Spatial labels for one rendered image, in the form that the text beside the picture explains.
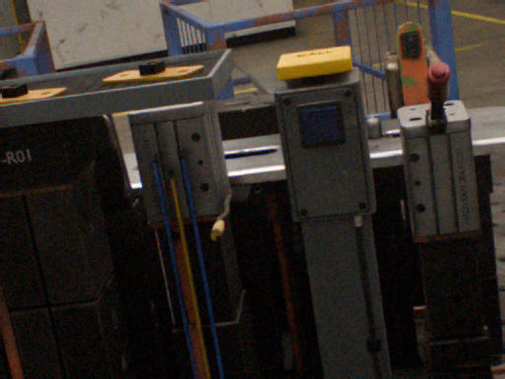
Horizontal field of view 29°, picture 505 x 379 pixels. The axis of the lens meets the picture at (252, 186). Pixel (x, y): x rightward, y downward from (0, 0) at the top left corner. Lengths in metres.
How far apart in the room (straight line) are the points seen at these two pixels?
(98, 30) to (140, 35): 0.39
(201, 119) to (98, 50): 8.17
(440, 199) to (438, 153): 0.05
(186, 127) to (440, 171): 0.25
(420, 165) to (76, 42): 8.21
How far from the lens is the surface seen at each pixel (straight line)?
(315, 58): 0.80
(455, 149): 0.96
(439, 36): 3.24
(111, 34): 9.11
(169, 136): 0.96
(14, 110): 0.79
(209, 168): 0.97
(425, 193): 0.97
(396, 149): 1.09
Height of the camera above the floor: 1.29
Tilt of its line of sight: 16 degrees down
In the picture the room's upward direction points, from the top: 9 degrees counter-clockwise
